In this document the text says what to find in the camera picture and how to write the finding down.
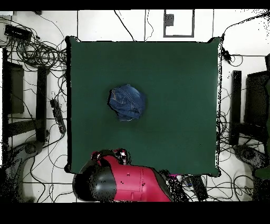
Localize blue denim jeans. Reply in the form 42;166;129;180
107;83;147;122

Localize black flat device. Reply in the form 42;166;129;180
185;175;209;201

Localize black power strip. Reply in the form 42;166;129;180
50;98;67;134

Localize dark green table cloth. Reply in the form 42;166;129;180
64;35;222;178

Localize grey wheeled base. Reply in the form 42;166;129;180
0;140;45;203

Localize black upright bar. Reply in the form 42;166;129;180
229;70;243;146

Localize dark wheeled base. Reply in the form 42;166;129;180
233;144;268;170

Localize dark grey square plate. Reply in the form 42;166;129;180
164;13;175;26

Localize black chair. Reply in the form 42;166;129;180
244;53;270;144

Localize black electronics box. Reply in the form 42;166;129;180
4;24;33;42

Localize black metal frame stand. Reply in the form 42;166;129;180
2;48;50;148

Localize tangled black cable bundle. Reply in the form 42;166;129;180
4;16;68;73

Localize thin black cable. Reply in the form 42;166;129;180
113;10;136;42
144;9;154;42

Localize black cable with adapter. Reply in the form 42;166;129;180
220;12;270;66

